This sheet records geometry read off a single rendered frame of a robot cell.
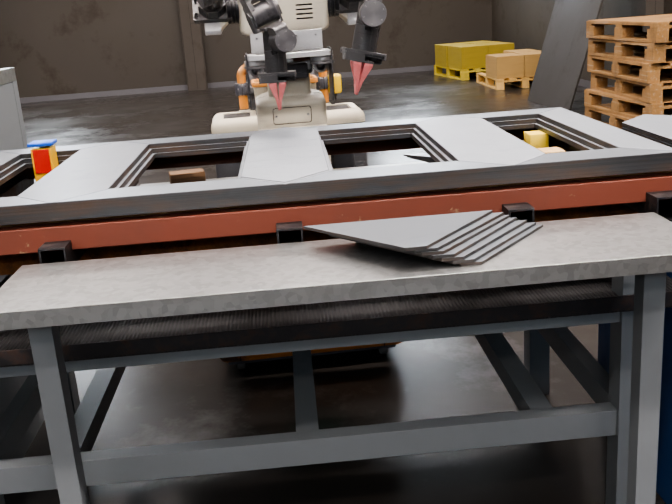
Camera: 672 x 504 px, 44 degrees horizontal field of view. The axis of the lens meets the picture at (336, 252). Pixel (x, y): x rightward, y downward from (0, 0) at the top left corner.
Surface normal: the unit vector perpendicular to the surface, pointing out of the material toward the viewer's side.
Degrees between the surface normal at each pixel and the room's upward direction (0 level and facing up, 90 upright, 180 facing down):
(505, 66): 90
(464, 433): 90
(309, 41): 90
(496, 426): 90
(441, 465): 0
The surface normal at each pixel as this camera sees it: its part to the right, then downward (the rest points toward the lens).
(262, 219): 0.07, 0.29
